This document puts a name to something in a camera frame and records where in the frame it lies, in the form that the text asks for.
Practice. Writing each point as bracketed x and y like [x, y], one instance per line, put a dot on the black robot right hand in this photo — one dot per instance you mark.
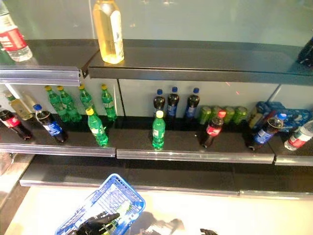
[207, 232]

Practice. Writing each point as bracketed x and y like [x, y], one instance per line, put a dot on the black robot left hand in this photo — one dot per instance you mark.
[95, 224]

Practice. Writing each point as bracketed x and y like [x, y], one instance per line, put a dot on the blue plastic shopping basket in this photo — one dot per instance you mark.
[127, 193]

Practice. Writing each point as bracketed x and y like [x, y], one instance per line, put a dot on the green soda bottle yellow cap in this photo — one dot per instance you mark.
[69, 105]
[97, 132]
[56, 105]
[127, 210]
[85, 98]
[108, 105]
[158, 134]

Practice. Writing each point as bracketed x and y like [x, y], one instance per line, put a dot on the green drink can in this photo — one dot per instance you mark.
[205, 115]
[230, 115]
[240, 115]
[215, 110]

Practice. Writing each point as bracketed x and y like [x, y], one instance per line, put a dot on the cola bottle red cap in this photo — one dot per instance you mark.
[14, 123]
[214, 129]

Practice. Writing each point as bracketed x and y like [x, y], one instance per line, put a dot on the water bottle red label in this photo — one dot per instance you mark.
[299, 138]
[14, 41]

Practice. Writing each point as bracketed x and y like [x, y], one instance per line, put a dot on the small blue biscuit box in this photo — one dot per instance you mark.
[261, 107]
[276, 105]

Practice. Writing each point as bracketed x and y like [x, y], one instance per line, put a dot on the small pale tea bottle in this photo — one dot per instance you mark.
[20, 109]

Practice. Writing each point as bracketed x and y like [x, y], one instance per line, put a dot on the long blue biscuit box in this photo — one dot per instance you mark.
[296, 118]

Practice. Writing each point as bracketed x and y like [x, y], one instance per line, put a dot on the large yellow tea bottle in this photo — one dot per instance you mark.
[107, 31]

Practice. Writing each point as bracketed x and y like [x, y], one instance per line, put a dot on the large cola bottle blue label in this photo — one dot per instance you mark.
[306, 54]

